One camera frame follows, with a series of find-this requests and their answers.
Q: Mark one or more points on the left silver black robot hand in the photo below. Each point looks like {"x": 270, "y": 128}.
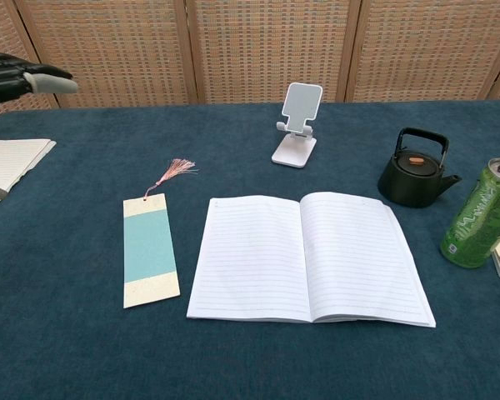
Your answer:
{"x": 8, "y": 79}

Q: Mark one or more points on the cream teal bookmark pink tassel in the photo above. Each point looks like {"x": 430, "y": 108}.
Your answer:
{"x": 150, "y": 250}

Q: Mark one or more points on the lined paper notebook stack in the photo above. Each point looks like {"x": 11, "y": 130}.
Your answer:
{"x": 8, "y": 160}

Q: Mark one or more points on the woven rattan folding screen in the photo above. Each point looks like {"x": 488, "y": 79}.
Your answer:
{"x": 266, "y": 50}

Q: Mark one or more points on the dark blue table cloth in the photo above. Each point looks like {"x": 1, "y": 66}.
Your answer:
{"x": 87, "y": 354}

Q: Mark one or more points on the white folding phone stand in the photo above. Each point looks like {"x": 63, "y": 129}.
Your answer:
{"x": 300, "y": 104}

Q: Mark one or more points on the open white lined notebook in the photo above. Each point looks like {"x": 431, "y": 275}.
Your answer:
{"x": 350, "y": 266}

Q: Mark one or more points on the green drink can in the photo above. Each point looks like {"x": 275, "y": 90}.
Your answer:
{"x": 475, "y": 221}

